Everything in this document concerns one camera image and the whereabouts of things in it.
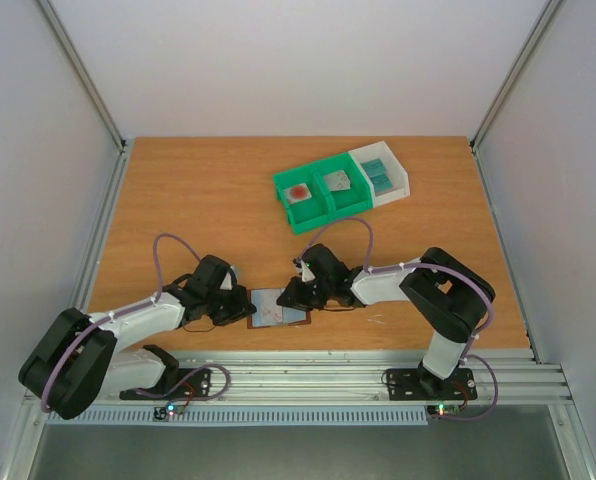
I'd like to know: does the brown leather card holder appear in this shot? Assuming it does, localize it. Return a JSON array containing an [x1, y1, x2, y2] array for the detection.
[[247, 288, 311, 330]]

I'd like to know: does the white card with red print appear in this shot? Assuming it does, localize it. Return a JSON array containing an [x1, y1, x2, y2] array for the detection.
[[323, 170, 351, 193]]

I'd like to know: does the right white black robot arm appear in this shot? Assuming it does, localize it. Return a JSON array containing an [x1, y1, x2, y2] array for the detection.
[[277, 244, 495, 400]]

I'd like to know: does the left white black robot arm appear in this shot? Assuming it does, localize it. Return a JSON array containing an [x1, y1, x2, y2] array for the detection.
[[18, 255, 256, 420]]

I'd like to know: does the grey card with red dot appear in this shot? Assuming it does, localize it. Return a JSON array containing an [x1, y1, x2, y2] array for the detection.
[[283, 183, 312, 205]]

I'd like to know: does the teal card in white bin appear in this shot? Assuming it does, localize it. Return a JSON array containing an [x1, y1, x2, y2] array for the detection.
[[370, 174, 393, 196]]

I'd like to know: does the green left bin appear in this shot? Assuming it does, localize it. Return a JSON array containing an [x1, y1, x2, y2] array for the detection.
[[273, 166, 329, 235]]

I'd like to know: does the green bin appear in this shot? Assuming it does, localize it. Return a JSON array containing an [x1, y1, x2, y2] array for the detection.
[[311, 153, 372, 221], [273, 166, 329, 235]]

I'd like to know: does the green middle bin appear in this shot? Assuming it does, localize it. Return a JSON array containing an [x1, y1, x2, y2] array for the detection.
[[311, 153, 372, 221]]

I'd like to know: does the left circuit board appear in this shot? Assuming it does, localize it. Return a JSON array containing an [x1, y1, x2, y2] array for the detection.
[[152, 404, 186, 421]]

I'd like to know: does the circuit board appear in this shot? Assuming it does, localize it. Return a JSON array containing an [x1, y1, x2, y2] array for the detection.
[[152, 404, 186, 421], [427, 403, 465, 418]]

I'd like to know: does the right circuit board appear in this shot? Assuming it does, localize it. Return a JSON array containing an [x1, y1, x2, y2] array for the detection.
[[427, 403, 465, 418]]

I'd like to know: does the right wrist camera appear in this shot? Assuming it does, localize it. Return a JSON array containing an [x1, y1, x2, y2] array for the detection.
[[293, 258, 316, 283]]

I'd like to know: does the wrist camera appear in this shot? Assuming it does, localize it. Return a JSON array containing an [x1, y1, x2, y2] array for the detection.
[[220, 265, 239, 291], [293, 258, 316, 283]]

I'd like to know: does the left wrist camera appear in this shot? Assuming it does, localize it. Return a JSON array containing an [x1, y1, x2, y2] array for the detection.
[[220, 265, 239, 291]]

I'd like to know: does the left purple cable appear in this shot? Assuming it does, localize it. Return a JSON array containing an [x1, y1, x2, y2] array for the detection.
[[41, 233, 204, 414]]

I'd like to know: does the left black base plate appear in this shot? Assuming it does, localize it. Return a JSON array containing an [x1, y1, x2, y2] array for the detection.
[[119, 368, 211, 401]]

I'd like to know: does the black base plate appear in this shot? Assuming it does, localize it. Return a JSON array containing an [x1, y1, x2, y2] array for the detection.
[[119, 368, 211, 401], [381, 368, 478, 401]]

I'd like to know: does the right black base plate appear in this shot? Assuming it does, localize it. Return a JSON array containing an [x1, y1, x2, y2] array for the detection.
[[381, 368, 478, 401]]

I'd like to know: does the grey slotted cable duct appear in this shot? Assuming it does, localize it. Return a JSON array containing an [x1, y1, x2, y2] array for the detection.
[[47, 405, 428, 428]]

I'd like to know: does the aluminium front rail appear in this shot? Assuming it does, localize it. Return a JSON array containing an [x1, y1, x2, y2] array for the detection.
[[22, 349, 574, 406]]

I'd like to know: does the left aluminium frame post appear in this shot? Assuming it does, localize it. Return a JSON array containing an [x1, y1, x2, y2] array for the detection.
[[34, 0, 126, 152]]

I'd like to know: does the aluminium frame post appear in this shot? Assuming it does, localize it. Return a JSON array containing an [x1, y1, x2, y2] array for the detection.
[[34, 0, 126, 152], [470, 0, 567, 151]]

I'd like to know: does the right aluminium frame post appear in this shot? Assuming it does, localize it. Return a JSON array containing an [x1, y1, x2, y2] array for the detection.
[[470, 0, 567, 151]]

